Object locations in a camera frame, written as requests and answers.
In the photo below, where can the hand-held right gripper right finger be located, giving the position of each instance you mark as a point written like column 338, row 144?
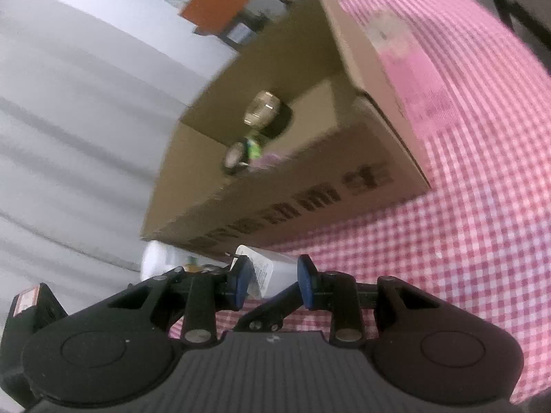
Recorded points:
column 306, row 283

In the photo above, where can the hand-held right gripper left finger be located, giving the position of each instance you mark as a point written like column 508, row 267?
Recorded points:
column 241, row 283

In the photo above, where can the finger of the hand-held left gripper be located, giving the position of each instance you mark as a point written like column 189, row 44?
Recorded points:
column 271, row 309

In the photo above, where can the white power adapter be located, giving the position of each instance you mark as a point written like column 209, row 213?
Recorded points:
column 275, row 269

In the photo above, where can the brown cardboard box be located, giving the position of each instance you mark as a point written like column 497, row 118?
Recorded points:
column 301, row 206

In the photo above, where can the green black battery pack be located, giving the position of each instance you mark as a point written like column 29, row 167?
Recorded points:
column 255, row 150

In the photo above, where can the gold lidded round jar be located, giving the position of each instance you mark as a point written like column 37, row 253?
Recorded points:
column 260, row 109

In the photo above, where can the small green glass bottle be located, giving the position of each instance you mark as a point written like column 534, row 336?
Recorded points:
column 192, row 262

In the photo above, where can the white pill bottle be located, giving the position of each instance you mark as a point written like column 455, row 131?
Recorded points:
column 163, row 260

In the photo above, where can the small round black jar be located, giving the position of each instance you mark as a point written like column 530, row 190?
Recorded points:
column 234, row 158

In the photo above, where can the pink checked tablecloth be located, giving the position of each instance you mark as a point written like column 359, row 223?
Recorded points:
column 473, row 223

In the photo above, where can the blue grey box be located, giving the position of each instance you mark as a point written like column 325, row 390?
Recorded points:
column 239, row 34

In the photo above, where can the orange board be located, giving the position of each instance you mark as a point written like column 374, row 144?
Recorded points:
column 224, row 0

